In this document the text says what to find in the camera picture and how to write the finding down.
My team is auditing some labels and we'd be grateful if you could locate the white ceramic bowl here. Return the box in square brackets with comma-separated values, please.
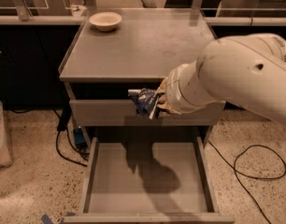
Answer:
[89, 12, 122, 32]

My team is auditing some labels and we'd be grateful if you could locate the black floor cable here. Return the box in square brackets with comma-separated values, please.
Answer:
[52, 108, 90, 168]
[207, 139, 286, 224]

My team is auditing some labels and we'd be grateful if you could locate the open grey middle drawer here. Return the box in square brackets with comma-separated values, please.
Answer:
[64, 138, 235, 224]

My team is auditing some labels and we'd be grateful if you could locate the blue power adapter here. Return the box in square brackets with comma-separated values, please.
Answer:
[73, 128, 87, 149]

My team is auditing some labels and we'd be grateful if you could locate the grey drawer cabinet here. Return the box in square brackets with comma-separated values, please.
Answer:
[60, 8, 216, 142]

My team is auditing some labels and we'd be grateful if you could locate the closed grey upper drawer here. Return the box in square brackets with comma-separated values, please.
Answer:
[70, 100, 224, 126]

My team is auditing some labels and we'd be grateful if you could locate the blue tape on floor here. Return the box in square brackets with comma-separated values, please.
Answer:
[39, 211, 77, 224]

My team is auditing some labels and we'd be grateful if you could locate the black floor cable left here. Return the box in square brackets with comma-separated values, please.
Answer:
[52, 108, 90, 168]

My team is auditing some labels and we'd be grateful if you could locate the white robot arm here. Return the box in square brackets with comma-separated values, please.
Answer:
[160, 34, 286, 127]

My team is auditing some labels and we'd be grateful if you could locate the black floor cable right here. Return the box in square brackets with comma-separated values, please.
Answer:
[207, 139, 286, 224]

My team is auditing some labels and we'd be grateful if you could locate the blue chip bag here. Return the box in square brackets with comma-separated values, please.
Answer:
[128, 88, 163, 119]

